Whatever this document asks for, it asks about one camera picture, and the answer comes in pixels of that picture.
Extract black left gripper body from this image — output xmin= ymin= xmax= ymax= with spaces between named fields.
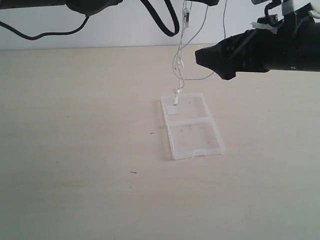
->
xmin=192 ymin=0 xmax=220 ymax=7

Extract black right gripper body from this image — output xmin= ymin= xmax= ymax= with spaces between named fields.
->
xmin=239 ymin=17 xmax=320 ymax=73

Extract white wired earphones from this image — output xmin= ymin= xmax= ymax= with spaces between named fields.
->
xmin=171 ymin=0 xmax=214 ymax=106

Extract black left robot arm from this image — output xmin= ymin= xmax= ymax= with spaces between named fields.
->
xmin=0 ymin=0 xmax=123 ymax=16

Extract clear plastic storage case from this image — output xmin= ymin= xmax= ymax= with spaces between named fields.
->
xmin=160 ymin=93 xmax=226 ymax=160

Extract black ribbed cable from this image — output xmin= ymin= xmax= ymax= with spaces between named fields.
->
xmin=140 ymin=0 xmax=180 ymax=38

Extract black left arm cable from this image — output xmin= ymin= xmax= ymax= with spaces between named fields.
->
xmin=0 ymin=14 xmax=90 ymax=41

